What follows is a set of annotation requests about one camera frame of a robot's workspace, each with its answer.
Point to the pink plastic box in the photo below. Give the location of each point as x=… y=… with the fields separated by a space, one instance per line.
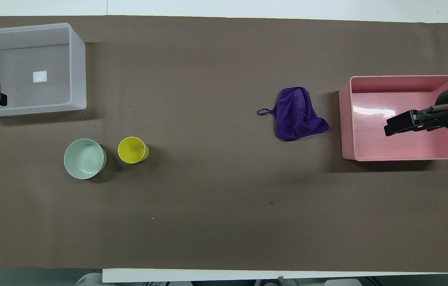
x=366 y=147

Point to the purple cloth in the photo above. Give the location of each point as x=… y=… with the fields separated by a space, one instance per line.
x=297 y=115

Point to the translucent white plastic box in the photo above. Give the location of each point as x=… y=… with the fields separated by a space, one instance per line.
x=77 y=71

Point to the yellow cup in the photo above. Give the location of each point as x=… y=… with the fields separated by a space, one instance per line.
x=131 y=150

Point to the pale green bowl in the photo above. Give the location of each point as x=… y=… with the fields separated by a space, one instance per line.
x=83 y=159

